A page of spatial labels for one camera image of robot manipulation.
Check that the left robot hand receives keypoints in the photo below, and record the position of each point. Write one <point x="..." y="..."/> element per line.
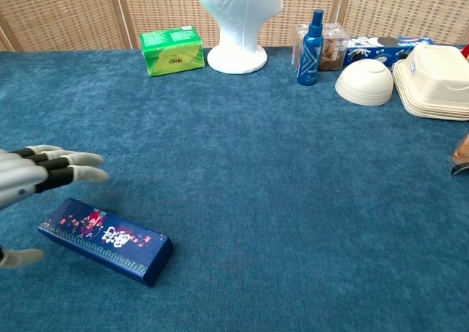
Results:
<point x="22" y="174"/>

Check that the blue and white glasses case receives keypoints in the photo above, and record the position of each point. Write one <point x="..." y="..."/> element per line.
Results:
<point x="110" y="240"/>

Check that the woven bamboo folding screen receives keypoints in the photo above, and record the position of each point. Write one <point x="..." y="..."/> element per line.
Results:
<point x="55" y="13"/>

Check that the green cardboard box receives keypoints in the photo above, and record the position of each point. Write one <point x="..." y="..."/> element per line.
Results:
<point x="172" y="53"/>

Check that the white foam mannequin head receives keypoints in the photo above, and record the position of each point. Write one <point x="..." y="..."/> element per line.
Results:
<point x="238" y="24"/>

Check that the blue table cloth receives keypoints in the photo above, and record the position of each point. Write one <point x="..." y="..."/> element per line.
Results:
<point x="293" y="200"/>

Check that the blue spray bottle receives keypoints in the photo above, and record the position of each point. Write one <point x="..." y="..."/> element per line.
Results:
<point x="310" y="53"/>

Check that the clear plastic cookie box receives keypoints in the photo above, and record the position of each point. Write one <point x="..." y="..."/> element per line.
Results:
<point x="333" y="50"/>

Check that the white upturned bowl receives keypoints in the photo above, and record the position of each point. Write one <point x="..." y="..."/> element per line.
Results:
<point x="362" y="83"/>

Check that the blue sandwich cookie box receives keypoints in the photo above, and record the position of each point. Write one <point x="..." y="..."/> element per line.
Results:
<point x="370" y="48"/>

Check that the stack of white trays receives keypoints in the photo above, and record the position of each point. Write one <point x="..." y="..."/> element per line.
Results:
<point x="432" y="108"/>

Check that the small beige pulp lunch box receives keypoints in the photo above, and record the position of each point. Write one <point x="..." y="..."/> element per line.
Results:
<point x="436" y="72"/>

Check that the bread in clear bag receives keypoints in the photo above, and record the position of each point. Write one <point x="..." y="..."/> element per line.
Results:
<point x="461" y="156"/>

